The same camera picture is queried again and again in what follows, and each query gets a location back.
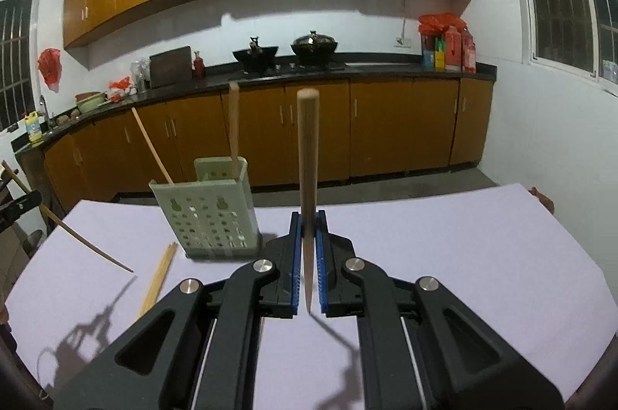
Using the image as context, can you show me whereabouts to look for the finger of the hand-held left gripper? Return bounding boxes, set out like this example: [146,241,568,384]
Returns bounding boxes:
[0,169,20,195]
[0,190,43,232]

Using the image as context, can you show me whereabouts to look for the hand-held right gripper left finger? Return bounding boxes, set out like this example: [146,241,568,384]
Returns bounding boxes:
[53,211,306,410]

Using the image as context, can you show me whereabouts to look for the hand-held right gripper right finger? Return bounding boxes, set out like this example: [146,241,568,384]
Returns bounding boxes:
[311,210,565,410]

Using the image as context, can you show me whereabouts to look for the wooden chopstick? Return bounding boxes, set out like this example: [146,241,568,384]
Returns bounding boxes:
[228,82,241,177]
[1,159,135,273]
[139,243,173,319]
[297,88,320,313]
[145,241,178,310]
[131,106,175,187]

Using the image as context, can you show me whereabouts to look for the green perforated chopstick holder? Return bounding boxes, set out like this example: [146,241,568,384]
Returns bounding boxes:
[148,156,264,262]

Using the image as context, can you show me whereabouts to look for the yellow detergent bottle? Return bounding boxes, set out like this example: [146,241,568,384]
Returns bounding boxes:
[24,110,44,144]

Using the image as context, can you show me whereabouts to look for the metal faucet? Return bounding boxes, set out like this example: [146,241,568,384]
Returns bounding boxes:
[38,95,57,132]

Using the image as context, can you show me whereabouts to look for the green basin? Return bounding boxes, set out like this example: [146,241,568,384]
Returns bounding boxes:
[74,90,107,114]

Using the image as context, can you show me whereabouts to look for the hanging red plastic bag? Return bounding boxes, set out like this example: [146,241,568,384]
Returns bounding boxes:
[37,47,64,93]

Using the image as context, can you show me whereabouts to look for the crumpled red plastic bag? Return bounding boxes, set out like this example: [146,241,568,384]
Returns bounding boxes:
[107,76,134,102]

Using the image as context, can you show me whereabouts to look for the orange base cabinets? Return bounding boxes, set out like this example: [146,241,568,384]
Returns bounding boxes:
[42,77,494,204]

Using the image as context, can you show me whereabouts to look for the lilac table mat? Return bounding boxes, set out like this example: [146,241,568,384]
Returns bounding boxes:
[4,182,618,410]

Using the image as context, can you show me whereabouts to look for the clear jar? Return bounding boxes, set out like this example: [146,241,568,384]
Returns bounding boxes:
[131,58,152,95]

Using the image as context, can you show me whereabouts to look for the dark wooden cutting board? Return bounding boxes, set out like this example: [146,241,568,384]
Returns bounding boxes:
[149,46,194,90]

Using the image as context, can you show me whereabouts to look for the gas stove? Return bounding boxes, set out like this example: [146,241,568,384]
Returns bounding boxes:
[240,61,347,76]

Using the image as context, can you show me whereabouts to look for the black kitchen countertop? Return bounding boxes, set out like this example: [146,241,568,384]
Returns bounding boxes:
[12,63,498,156]

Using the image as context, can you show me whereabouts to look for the black wok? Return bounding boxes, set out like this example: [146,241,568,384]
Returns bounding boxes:
[232,36,280,73]

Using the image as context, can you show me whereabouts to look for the black lidded pot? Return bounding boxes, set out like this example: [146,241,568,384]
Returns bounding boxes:
[290,30,339,66]

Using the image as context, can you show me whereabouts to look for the brown wooden object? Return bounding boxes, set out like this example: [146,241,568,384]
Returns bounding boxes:
[528,185,556,214]

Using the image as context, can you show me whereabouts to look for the colourful carton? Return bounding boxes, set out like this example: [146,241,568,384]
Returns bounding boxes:
[421,34,448,71]

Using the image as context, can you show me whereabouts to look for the red packaged bottles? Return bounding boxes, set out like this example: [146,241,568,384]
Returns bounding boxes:
[444,26,477,74]

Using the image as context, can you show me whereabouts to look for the large red plastic bag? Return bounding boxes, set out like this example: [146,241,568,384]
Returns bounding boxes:
[417,13,469,36]

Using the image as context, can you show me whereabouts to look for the barred window with white frame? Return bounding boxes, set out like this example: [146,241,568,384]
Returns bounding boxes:
[0,0,42,132]

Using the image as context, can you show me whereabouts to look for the grey outlet cable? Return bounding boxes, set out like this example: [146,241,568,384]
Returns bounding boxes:
[402,0,417,39]

